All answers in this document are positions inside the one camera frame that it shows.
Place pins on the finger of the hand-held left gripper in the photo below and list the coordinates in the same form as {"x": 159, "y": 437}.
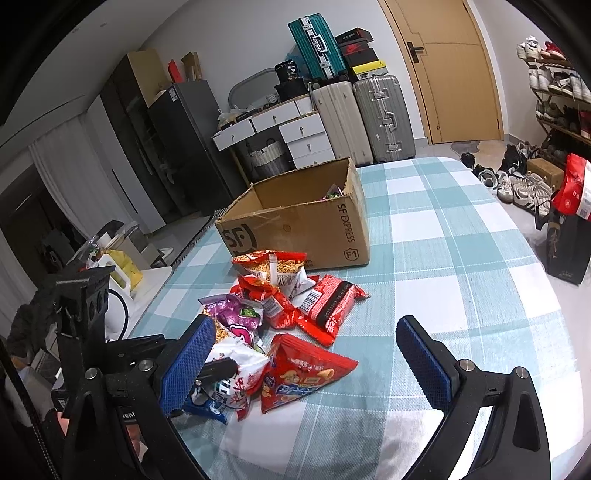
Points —
{"x": 219, "y": 370}

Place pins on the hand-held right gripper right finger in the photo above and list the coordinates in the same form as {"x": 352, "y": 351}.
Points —
{"x": 422, "y": 364}

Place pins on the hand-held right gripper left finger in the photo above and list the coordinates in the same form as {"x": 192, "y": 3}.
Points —
{"x": 189, "y": 364}

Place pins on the white and red snack packet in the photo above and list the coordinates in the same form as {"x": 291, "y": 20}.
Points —
{"x": 244, "y": 369}

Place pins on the blue snack packet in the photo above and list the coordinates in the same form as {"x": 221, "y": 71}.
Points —
{"x": 210, "y": 406}

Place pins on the orange noodle snack packet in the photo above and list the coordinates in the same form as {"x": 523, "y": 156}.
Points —
{"x": 272, "y": 270}
{"x": 221, "y": 330}

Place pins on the purple snack packet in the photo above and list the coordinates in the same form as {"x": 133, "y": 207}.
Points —
{"x": 233, "y": 316}

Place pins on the red blue-print snack packet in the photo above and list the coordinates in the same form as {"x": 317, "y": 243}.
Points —
{"x": 300, "y": 374}

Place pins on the small red snack packet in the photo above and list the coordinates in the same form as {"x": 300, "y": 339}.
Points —
{"x": 272, "y": 304}

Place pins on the red barcode snack packet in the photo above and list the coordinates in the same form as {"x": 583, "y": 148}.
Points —
{"x": 330, "y": 307}

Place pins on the brown cardboard box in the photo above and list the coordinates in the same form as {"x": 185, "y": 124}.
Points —
{"x": 295, "y": 235}

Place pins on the yellow oil bottle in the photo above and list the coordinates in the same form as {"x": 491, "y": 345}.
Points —
{"x": 122, "y": 272}

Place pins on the white side counter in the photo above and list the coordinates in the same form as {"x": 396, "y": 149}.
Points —
{"x": 147, "y": 290}

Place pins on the white curtain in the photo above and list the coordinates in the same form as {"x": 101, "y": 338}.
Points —
{"x": 78, "y": 184}

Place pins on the dark tall cabinet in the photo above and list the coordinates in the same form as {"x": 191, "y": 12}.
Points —
{"x": 129, "y": 147}

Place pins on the black paper bag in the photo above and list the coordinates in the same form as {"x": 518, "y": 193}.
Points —
{"x": 565, "y": 249}

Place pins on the black refrigerator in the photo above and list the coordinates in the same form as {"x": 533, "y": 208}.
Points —
{"x": 189, "y": 143}

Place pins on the pile of sneakers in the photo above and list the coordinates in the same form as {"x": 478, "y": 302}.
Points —
{"x": 517, "y": 184}

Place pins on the woven laundry basket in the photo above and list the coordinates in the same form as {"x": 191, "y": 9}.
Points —
{"x": 268, "y": 159}

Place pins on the small cardboard box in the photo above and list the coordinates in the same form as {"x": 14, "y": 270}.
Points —
{"x": 545, "y": 173}

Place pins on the large brown carton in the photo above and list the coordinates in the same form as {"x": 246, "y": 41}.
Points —
{"x": 147, "y": 74}

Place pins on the red shopping bag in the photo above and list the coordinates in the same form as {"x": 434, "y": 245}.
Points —
{"x": 575, "y": 187}

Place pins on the silver suitcase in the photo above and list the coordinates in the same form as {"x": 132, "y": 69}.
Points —
{"x": 383, "y": 117}

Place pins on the white drawer dresser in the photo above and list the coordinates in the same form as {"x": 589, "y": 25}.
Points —
{"x": 300, "y": 134}

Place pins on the small brown carton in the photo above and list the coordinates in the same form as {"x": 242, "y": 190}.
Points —
{"x": 191, "y": 67}

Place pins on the beige suitcase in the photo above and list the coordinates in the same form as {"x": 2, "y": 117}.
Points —
{"x": 339, "y": 124}

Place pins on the oval grey mirror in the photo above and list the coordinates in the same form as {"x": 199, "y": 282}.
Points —
{"x": 249, "y": 90}

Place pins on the wooden door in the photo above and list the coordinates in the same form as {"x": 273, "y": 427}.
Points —
{"x": 452, "y": 78}

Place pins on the wooden shoe rack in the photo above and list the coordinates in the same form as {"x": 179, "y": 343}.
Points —
{"x": 554, "y": 99}

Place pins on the yellow shoe box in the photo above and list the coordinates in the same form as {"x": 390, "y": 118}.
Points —
{"x": 369, "y": 70}

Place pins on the black round container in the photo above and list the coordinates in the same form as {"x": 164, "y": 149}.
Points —
{"x": 287, "y": 74}

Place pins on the large black shoe box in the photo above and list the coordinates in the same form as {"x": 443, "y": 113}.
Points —
{"x": 364, "y": 59}

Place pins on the shoe rack with shoes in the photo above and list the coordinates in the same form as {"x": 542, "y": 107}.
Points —
{"x": 561, "y": 83}

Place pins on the red and black shoe box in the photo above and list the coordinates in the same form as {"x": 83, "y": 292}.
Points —
{"x": 354, "y": 47}

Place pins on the teal suitcase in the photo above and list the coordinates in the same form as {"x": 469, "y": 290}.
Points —
{"x": 318, "y": 44}

